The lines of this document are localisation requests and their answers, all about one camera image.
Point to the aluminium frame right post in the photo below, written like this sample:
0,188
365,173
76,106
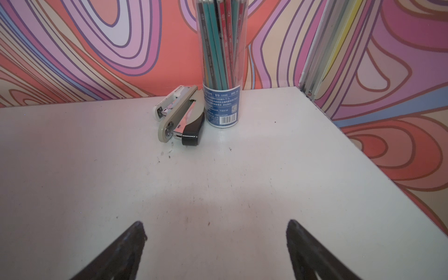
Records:
336,21

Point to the grey clear stapler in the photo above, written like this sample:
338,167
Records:
181,114

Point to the clear jar blue lid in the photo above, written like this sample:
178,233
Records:
221,28

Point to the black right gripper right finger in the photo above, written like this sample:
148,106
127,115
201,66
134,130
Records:
310,259

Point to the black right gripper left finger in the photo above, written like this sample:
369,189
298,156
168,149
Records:
120,260

